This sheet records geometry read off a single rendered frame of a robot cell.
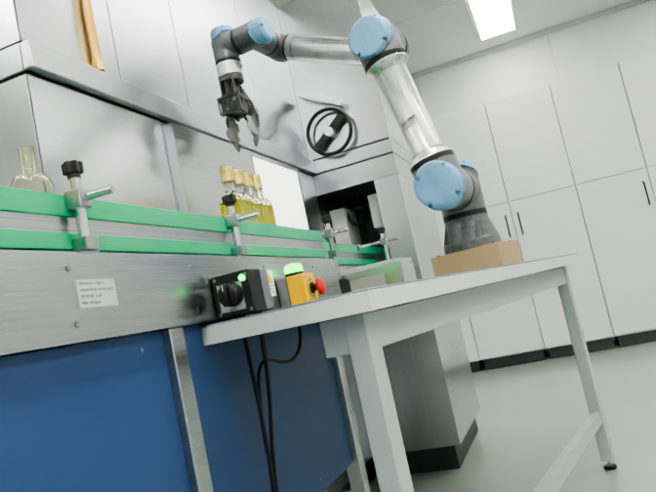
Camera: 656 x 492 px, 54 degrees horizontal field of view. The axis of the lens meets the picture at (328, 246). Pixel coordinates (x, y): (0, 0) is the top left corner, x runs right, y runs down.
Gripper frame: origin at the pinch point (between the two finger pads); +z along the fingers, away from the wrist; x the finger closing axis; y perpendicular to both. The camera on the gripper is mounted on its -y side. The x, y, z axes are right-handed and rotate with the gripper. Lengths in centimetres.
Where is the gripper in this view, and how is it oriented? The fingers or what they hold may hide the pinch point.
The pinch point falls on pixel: (248, 145)
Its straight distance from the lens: 191.1
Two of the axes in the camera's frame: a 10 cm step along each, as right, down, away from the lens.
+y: -3.3, -0.3, -9.4
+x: 9.2, -2.3, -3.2
